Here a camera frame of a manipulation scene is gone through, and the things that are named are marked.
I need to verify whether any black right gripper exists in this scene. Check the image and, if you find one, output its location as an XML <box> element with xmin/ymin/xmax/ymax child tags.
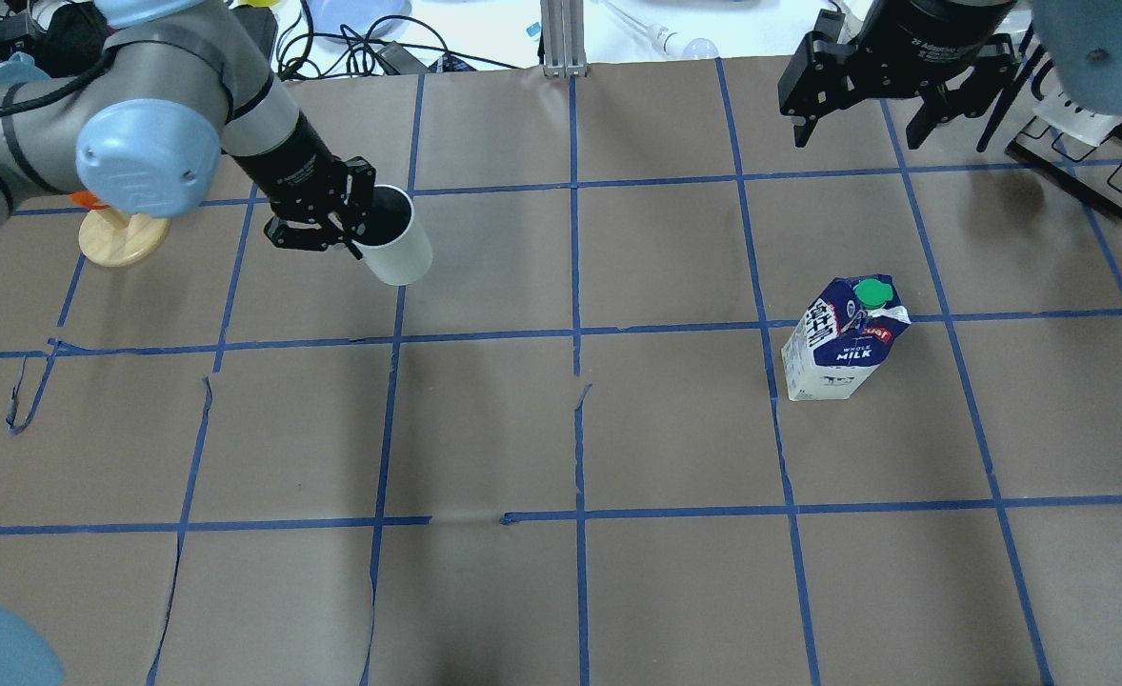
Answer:
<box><xmin>778</xmin><ymin>30</ymin><xmax>1019</xmax><ymax>150</ymax></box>

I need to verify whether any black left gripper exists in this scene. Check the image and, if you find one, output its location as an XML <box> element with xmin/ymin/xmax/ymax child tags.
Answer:
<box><xmin>264</xmin><ymin>157</ymin><xmax>375</xmax><ymax>253</ymax></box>

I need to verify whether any white paper cup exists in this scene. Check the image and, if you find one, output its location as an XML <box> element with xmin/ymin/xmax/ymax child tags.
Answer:
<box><xmin>352</xmin><ymin>184</ymin><xmax>433</xmax><ymax>287</ymax></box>

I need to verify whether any blue white milk carton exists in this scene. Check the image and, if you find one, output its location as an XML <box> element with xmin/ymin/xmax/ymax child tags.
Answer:
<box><xmin>782</xmin><ymin>273</ymin><xmax>912</xmax><ymax>401</ymax></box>

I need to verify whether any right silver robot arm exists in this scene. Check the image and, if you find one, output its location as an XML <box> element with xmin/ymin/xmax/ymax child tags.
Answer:
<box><xmin>778</xmin><ymin>1</ymin><xmax>1122</xmax><ymax>150</ymax></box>

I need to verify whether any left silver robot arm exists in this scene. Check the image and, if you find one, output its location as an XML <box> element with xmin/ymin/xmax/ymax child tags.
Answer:
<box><xmin>0</xmin><ymin>1</ymin><xmax>379</xmax><ymax>256</ymax></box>

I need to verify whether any black mug rack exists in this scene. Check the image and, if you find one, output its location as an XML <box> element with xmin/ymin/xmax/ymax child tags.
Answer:
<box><xmin>1004</xmin><ymin>29</ymin><xmax>1122</xmax><ymax>239</ymax></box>

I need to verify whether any blue plate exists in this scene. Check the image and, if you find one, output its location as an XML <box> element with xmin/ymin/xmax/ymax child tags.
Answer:
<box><xmin>306</xmin><ymin>1</ymin><xmax>412</xmax><ymax>42</ymax></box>

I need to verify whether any wooden round stand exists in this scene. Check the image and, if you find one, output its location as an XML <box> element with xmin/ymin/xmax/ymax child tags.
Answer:
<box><xmin>68</xmin><ymin>192</ymin><xmax>171</xmax><ymax>268</ymax></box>

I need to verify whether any white light bulb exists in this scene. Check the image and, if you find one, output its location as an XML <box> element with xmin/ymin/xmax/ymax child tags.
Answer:
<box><xmin>649</xmin><ymin>25</ymin><xmax>719</xmax><ymax>60</ymax></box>

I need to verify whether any aluminium frame post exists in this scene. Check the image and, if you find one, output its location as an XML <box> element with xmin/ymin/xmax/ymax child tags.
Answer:
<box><xmin>539</xmin><ymin>0</ymin><xmax>589</xmax><ymax>77</ymax></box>

